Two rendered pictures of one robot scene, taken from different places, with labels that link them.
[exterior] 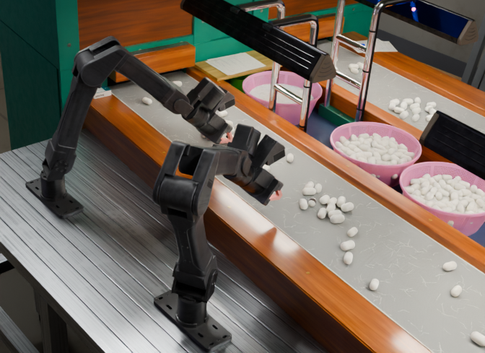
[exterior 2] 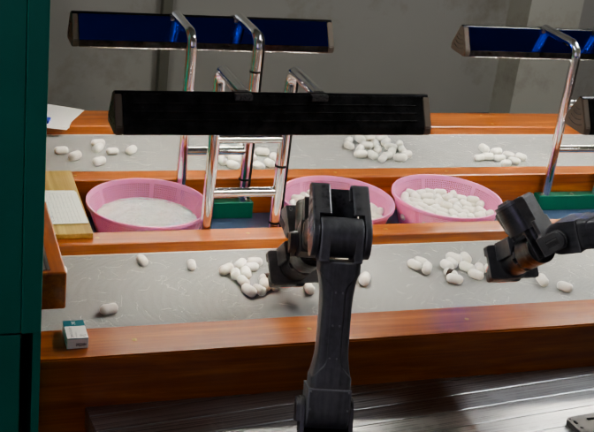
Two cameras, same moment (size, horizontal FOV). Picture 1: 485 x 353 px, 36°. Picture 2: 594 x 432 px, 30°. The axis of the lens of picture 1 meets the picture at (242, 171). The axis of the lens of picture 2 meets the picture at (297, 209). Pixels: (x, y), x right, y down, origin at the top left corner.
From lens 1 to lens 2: 230 cm
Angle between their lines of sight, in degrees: 64
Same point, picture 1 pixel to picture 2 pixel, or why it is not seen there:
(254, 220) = (498, 312)
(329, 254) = (551, 296)
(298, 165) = not seen: hidden behind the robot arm
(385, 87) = (169, 152)
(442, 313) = not seen: outside the picture
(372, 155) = not seen: hidden behind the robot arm
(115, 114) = (161, 340)
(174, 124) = (197, 308)
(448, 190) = (431, 202)
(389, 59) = (104, 122)
